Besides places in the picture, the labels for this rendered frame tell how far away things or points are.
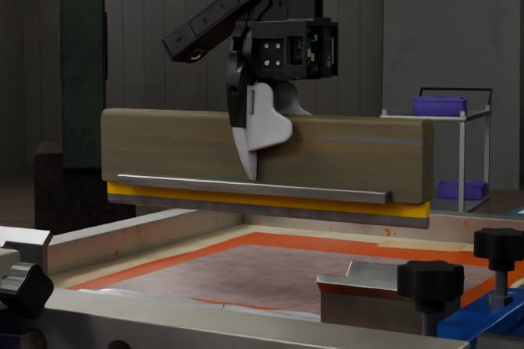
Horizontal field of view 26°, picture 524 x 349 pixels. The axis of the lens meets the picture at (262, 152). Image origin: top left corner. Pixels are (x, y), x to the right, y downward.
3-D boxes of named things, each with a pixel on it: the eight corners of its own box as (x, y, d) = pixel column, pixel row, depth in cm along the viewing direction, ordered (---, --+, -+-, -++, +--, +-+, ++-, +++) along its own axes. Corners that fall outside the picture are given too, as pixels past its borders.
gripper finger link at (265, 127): (282, 181, 104) (288, 81, 105) (226, 178, 107) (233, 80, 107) (297, 182, 107) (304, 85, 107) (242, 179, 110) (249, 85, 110)
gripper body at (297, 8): (304, 85, 104) (304, -49, 102) (223, 84, 108) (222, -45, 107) (339, 82, 110) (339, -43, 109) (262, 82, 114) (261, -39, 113)
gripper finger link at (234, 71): (237, 126, 105) (243, 32, 106) (222, 125, 106) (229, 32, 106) (261, 130, 109) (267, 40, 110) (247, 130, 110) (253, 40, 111)
